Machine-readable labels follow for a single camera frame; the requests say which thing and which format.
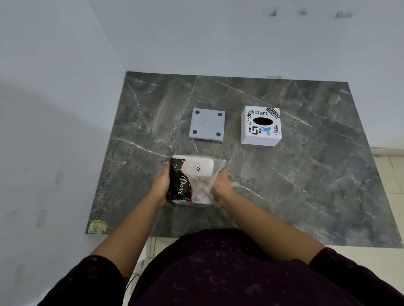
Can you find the person's left hand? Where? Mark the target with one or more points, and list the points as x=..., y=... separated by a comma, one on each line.
x=159, y=186

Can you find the person's right forearm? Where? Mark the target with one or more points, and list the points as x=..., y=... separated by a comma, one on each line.
x=268, y=227

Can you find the grey square box base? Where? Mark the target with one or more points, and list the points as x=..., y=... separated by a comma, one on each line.
x=207, y=124

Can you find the person's right thumb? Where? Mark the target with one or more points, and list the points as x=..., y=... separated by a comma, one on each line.
x=210, y=179

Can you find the clear plastic tissue packet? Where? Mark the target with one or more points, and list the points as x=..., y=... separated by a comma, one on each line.
x=192, y=179

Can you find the person's left forearm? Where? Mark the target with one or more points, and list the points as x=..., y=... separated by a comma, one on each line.
x=132, y=233

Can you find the yellow-green worn sticker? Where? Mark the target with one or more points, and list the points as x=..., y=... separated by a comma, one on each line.
x=97, y=227

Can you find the person's left thumb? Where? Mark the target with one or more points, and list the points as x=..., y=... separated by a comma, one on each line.
x=167, y=167

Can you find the person's dark patterned garment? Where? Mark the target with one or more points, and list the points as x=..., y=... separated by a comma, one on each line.
x=221, y=274

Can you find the person's right hand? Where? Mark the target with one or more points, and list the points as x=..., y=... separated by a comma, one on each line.
x=221, y=186

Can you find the white tissue box with stickers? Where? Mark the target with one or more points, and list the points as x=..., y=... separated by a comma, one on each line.
x=260, y=127

